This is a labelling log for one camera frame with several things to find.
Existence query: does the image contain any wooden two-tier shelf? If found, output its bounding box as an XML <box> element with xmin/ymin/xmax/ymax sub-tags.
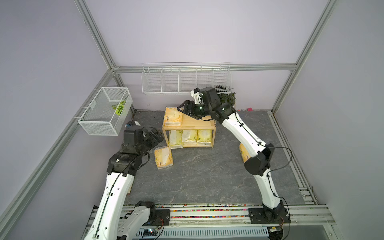
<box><xmin>162</xmin><ymin>114</ymin><xmax>216</xmax><ymax>148</ymax></box>

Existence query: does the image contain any orange tissue pack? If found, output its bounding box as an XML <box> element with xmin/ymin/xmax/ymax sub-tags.
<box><xmin>239</xmin><ymin>144</ymin><xmax>251</xmax><ymax>163</ymax></box>
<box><xmin>164</xmin><ymin>107</ymin><xmax>183</xmax><ymax>127</ymax></box>
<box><xmin>154</xmin><ymin>147</ymin><xmax>174</xmax><ymax>170</ymax></box>

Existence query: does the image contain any green tissue pack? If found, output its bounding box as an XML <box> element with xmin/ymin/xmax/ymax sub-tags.
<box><xmin>169</xmin><ymin>130</ymin><xmax>183</xmax><ymax>149</ymax></box>
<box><xmin>197</xmin><ymin>129</ymin><xmax>213</xmax><ymax>147</ymax></box>
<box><xmin>182</xmin><ymin>130</ymin><xmax>198</xmax><ymax>147</ymax></box>

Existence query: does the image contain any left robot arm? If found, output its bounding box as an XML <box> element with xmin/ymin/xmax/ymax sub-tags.
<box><xmin>85</xmin><ymin>125</ymin><xmax>164</xmax><ymax>240</ymax></box>

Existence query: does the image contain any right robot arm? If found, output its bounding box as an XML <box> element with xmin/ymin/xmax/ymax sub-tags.
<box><xmin>177</xmin><ymin>87</ymin><xmax>290</xmax><ymax>219</ymax></box>

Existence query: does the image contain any potted green plant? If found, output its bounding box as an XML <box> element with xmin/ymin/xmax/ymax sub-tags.
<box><xmin>215</xmin><ymin>85</ymin><xmax>236</xmax><ymax>109</ymax></box>

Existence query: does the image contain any green leaf toy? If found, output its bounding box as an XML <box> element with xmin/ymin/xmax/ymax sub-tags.
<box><xmin>112</xmin><ymin>101</ymin><xmax>126</xmax><ymax>116</ymax></box>

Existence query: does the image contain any beige work glove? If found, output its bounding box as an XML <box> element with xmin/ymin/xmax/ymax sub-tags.
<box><xmin>127</xmin><ymin>180</ymin><xmax>134</xmax><ymax>195</ymax></box>

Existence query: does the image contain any green circuit board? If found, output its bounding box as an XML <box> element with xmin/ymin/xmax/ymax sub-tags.
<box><xmin>142</xmin><ymin>229</ymin><xmax>158</xmax><ymax>238</ymax></box>

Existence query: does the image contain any long white wire basket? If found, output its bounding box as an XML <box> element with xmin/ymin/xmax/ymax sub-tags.
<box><xmin>141</xmin><ymin>62</ymin><xmax>232</xmax><ymax>95</ymax></box>

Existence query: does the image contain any white wire cube basket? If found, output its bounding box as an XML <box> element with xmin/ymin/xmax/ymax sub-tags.
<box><xmin>78</xmin><ymin>87</ymin><xmax>133</xmax><ymax>136</ymax></box>

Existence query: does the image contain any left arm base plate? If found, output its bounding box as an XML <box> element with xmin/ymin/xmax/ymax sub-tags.
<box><xmin>143</xmin><ymin>209</ymin><xmax>171</xmax><ymax>227</ymax></box>

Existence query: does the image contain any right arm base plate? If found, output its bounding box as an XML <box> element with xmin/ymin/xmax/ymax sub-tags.
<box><xmin>248</xmin><ymin>206</ymin><xmax>291</xmax><ymax>225</ymax></box>

